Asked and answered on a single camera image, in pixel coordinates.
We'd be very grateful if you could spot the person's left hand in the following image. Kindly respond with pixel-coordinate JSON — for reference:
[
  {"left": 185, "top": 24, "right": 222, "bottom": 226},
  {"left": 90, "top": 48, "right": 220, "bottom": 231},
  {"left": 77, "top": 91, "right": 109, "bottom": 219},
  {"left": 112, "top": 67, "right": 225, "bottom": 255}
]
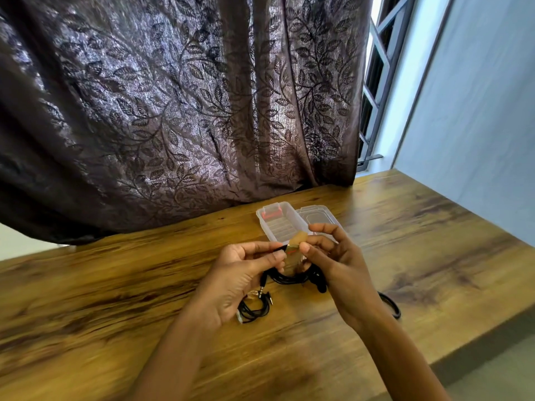
[{"left": 184, "top": 241, "right": 289, "bottom": 330}]

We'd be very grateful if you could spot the person's right hand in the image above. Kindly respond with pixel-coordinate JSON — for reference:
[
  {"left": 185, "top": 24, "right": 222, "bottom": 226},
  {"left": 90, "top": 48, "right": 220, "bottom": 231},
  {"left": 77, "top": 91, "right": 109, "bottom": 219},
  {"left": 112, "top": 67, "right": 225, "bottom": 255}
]
[{"left": 299, "top": 223, "right": 388, "bottom": 331}]

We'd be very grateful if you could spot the black audio cable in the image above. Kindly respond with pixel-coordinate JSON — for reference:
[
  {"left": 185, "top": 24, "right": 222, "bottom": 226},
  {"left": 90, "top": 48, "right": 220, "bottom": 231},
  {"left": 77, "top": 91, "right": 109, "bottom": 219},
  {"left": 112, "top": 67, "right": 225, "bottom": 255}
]
[{"left": 258, "top": 242, "right": 329, "bottom": 295}]

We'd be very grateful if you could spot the person's right forearm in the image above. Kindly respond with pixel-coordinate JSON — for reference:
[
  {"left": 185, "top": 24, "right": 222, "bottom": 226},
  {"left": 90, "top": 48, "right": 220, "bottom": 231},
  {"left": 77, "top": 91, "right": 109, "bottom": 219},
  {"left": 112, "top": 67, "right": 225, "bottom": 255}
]
[{"left": 350, "top": 307, "right": 453, "bottom": 401}]

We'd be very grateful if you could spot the person's left forearm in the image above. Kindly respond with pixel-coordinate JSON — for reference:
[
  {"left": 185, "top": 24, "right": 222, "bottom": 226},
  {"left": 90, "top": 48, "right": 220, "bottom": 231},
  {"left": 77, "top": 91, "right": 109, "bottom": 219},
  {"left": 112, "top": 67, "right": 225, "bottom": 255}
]
[{"left": 129, "top": 309, "right": 223, "bottom": 401}]

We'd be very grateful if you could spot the clear plastic organizer box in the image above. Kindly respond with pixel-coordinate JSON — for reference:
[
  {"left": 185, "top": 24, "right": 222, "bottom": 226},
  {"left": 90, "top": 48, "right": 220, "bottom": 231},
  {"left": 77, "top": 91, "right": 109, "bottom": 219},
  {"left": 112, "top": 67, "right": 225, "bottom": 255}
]
[{"left": 255, "top": 201, "right": 344, "bottom": 245}]

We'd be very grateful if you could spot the brown leaf-patterned curtain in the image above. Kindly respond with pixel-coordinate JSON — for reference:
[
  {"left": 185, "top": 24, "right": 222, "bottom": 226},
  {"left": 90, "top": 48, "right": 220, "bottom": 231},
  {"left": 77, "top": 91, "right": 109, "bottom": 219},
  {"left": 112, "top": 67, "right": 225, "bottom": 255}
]
[{"left": 0, "top": 0, "right": 374, "bottom": 246}]

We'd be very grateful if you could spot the black coiled cable with plugs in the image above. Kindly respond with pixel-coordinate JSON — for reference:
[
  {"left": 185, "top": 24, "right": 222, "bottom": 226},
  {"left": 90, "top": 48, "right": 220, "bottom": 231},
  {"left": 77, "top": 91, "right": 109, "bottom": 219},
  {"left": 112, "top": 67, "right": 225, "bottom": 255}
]
[{"left": 236, "top": 288, "right": 273, "bottom": 324}]

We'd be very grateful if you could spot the black cable loop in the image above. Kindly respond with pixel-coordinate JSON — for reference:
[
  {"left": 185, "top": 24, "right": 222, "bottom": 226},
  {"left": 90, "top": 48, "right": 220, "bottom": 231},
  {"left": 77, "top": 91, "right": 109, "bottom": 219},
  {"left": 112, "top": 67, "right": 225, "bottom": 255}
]
[{"left": 377, "top": 291, "right": 402, "bottom": 320}]

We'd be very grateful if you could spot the grey metal window frame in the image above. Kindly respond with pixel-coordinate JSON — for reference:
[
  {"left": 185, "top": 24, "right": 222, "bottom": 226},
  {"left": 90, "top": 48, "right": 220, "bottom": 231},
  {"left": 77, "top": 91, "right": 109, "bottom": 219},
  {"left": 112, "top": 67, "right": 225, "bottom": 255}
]
[{"left": 356, "top": 0, "right": 419, "bottom": 172}]

